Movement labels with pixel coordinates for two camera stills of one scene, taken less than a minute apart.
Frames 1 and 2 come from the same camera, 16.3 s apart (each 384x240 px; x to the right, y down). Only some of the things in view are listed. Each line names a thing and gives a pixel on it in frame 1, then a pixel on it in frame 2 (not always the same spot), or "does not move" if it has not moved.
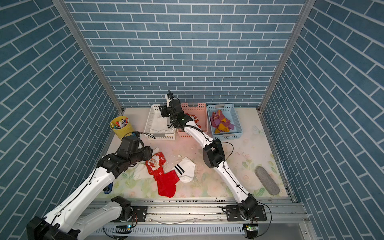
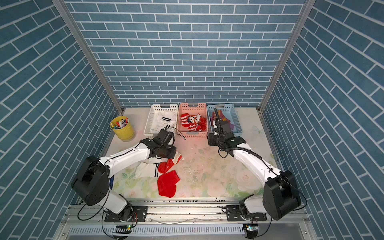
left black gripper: [147, 153] to [173, 151]
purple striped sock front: [220, 123] does not move
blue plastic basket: [224, 121] does not move
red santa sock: [166, 181] to [193, 123]
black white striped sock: [185, 170] to [161, 120]
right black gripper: [165, 111] to [211, 139]
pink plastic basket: [200, 110] does not move
